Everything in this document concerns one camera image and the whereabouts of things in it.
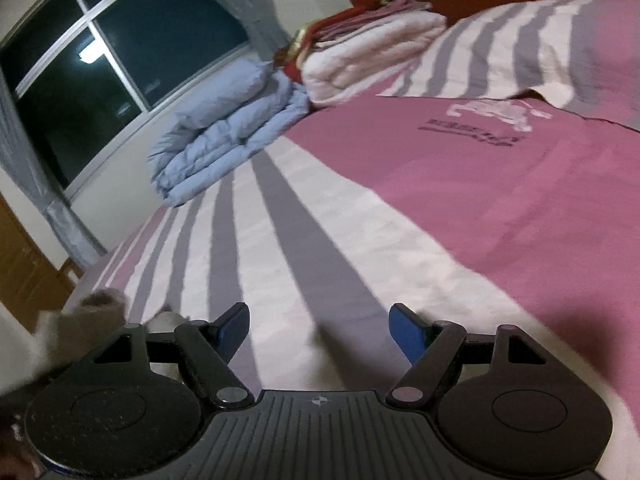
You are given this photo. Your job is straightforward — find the grey pants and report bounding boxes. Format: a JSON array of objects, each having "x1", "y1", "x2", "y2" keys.
[{"x1": 0, "y1": 286, "x2": 189, "y2": 396}]

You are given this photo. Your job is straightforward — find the striped purple pink bedsheet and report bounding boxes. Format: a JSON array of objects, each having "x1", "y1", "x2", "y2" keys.
[{"x1": 77, "y1": 91, "x2": 639, "y2": 479}]

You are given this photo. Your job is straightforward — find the brown wooden door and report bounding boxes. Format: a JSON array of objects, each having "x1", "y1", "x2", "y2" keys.
[{"x1": 0, "y1": 197, "x2": 74, "y2": 333}]

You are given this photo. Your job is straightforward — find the folded light blue duvet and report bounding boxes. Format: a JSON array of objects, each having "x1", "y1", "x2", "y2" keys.
[{"x1": 148, "y1": 58, "x2": 309, "y2": 207}]

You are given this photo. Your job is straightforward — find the left grey curtain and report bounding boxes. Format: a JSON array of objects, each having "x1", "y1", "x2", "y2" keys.
[{"x1": 1, "y1": 75, "x2": 106, "y2": 270}]

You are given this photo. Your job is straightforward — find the folded white blanket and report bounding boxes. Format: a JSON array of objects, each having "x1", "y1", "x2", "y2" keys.
[{"x1": 300, "y1": 10, "x2": 447, "y2": 108}]

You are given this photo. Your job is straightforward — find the folded red cloth stack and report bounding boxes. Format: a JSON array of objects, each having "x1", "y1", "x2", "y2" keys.
[{"x1": 273, "y1": 0, "x2": 432, "y2": 82}]

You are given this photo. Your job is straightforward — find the striped pillow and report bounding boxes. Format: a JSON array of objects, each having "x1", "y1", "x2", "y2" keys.
[{"x1": 383, "y1": 0, "x2": 639, "y2": 130}]

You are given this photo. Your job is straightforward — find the window with white frame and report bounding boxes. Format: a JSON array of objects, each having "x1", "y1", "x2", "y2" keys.
[{"x1": 1, "y1": 0, "x2": 248, "y2": 196}]

